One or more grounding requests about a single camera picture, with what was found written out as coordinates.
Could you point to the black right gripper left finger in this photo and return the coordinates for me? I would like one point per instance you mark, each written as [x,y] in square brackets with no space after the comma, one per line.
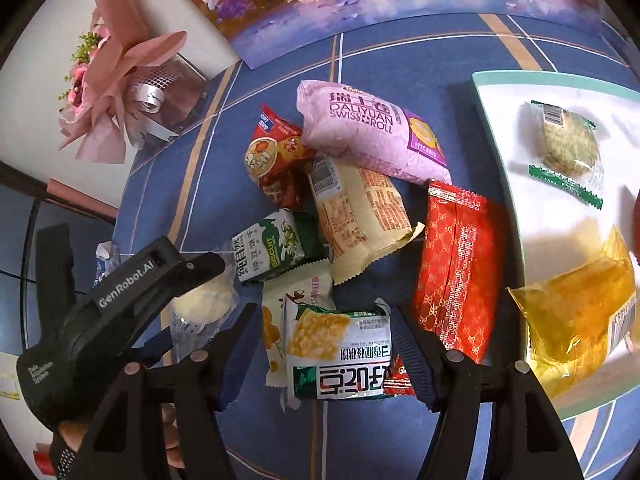
[125,439]

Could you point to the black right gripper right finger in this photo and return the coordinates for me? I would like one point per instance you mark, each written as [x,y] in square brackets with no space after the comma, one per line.
[527,439]

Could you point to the clear white bun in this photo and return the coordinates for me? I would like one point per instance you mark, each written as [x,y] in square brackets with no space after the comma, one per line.
[197,316]

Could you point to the yellow orange snack bag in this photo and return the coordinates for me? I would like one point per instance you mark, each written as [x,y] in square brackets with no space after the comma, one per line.
[576,319]

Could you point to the red patterned wafer pack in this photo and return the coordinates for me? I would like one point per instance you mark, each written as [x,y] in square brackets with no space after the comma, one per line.
[461,269]

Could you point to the white green cracker packet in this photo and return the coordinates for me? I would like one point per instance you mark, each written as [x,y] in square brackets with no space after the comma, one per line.
[339,355]

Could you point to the white peach cake packet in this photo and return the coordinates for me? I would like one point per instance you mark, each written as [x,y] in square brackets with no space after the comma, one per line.
[307,285]

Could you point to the beige bread packet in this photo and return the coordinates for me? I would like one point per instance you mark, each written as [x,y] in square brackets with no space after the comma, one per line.
[361,214]

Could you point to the green round cookie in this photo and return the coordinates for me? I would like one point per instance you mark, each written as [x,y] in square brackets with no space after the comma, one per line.
[567,154]

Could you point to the small red snack box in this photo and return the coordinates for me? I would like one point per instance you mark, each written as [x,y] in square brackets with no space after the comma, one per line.
[635,229]

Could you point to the blue white crumpled wrapper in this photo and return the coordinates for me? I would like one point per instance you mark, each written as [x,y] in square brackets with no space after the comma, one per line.
[107,260]

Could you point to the blue plaid tablecloth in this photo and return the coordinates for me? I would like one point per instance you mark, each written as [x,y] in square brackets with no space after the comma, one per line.
[197,190]

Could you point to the green white milk carton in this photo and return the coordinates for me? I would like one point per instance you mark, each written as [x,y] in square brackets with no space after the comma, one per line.
[277,243]

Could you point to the pink flower bouquet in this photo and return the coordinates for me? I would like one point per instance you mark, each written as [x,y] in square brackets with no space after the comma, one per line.
[126,84]

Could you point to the red biscuit snack bag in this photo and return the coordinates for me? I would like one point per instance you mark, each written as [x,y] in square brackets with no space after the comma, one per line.
[276,158]

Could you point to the white tray teal rim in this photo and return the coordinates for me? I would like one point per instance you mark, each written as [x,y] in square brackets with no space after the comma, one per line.
[554,231]

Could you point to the pink swiss roll bag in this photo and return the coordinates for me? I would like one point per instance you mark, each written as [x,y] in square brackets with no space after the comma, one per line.
[358,127]

